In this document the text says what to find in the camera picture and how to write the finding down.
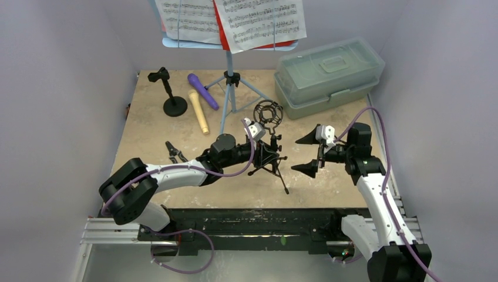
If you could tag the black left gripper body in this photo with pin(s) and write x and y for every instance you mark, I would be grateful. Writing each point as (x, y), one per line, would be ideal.
(258, 149)

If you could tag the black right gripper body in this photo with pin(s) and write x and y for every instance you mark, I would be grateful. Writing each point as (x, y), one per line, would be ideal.
(320, 153)

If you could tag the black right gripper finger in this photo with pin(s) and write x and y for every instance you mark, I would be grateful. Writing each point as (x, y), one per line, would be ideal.
(310, 169)
(310, 138)

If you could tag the black tripod microphone stand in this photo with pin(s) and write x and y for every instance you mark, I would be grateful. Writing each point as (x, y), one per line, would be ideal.
(269, 114)

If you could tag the light blue music stand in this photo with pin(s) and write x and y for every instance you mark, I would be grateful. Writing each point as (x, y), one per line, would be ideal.
(231, 77)

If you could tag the black round-base microphone stand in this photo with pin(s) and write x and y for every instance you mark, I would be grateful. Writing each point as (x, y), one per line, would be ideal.
(174, 106)

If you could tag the purple toy microphone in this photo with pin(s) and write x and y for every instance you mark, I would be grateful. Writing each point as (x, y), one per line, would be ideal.
(202, 90)

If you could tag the red folder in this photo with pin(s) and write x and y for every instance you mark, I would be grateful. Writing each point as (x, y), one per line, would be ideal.
(226, 47)

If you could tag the sheet music page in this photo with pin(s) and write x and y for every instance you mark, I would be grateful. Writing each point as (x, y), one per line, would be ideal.
(250, 24)
(189, 20)

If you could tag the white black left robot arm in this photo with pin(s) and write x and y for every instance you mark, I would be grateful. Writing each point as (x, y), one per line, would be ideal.
(128, 192)

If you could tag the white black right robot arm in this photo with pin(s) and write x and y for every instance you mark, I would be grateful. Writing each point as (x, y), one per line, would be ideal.
(391, 250)

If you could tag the translucent green storage box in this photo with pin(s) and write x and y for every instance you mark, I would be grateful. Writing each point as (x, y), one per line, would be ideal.
(322, 78)

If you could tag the black pliers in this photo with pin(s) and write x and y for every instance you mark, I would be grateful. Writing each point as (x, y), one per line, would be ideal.
(175, 153)

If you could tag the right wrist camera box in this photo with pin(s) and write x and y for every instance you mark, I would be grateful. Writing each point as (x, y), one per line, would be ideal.
(325, 135)

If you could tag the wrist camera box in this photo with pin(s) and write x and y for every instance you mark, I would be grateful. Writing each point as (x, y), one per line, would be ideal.
(325, 135)
(255, 129)

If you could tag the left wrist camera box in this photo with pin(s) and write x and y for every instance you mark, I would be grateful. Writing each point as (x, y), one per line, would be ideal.
(255, 129)

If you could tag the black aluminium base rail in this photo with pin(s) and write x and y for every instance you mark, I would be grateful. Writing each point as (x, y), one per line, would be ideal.
(314, 230)

